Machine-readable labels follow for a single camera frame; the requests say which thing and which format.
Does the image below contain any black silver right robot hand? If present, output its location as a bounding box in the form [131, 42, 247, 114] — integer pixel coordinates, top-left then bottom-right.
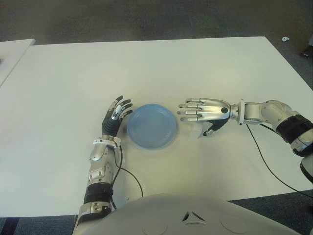
[177, 97, 232, 137]

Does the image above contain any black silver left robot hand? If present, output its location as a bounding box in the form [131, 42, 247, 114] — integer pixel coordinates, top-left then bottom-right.
[101, 94, 134, 138]

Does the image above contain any white charger block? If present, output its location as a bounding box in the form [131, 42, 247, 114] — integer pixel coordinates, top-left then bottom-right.
[189, 122, 211, 139]

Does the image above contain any blue round plate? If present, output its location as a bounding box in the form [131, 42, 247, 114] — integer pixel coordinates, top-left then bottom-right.
[126, 103, 179, 149]

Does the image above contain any grey robot torso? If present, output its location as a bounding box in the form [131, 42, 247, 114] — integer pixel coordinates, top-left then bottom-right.
[73, 193, 311, 235]

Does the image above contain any white side table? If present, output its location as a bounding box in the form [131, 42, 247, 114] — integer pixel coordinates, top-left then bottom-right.
[0, 38, 36, 88]

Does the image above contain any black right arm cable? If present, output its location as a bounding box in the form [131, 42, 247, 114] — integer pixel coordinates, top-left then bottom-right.
[246, 123, 313, 196]

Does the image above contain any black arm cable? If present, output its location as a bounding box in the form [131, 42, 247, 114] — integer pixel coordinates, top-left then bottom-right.
[111, 145, 144, 210]
[246, 123, 313, 196]

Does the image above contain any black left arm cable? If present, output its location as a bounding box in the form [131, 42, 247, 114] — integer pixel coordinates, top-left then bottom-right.
[111, 145, 144, 210]

